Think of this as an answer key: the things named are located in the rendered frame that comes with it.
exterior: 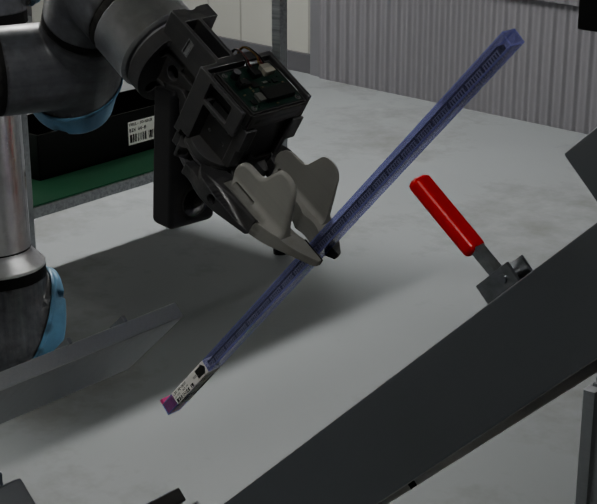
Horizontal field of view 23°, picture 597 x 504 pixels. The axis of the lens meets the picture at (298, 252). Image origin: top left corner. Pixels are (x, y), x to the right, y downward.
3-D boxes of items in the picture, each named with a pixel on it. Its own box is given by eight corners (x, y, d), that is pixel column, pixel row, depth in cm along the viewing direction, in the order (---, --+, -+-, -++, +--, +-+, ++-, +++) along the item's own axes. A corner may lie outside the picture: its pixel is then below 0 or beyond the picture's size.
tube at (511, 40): (168, 415, 124) (161, 404, 125) (180, 409, 125) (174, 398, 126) (511, 46, 89) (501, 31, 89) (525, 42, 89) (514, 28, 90)
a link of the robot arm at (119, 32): (83, 62, 115) (162, 45, 120) (115, 101, 113) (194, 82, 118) (110, -12, 110) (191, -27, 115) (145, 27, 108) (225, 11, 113)
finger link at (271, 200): (314, 228, 101) (241, 136, 104) (283, 283, 104) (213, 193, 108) (347, 219, 103) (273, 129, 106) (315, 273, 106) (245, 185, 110)
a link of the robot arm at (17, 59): (-23, 84, 127) (-12, -9, 119) (100, 71, 132) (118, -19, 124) (1, 151, 123) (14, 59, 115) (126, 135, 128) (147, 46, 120)
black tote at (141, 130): (40, 181, 345) (37, 135, 341) (-6, 167, 356) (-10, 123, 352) (207, 133, 386) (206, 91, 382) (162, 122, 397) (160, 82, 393)
